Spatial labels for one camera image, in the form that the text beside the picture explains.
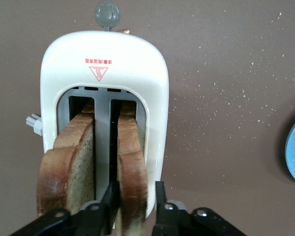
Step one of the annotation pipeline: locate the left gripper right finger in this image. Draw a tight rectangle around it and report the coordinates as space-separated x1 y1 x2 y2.
151 181 246 236

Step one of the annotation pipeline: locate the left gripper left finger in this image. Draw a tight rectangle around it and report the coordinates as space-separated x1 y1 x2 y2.
8 180 120 236

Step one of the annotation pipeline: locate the toasted bread slice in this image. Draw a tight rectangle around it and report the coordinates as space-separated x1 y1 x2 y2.
114 100 149 236
36 98 96 217

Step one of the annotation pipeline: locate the white toaster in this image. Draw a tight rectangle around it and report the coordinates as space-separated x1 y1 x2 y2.
26 1 170 220

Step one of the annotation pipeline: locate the brown table mat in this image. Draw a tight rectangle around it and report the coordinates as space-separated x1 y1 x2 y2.
0 0 295 236

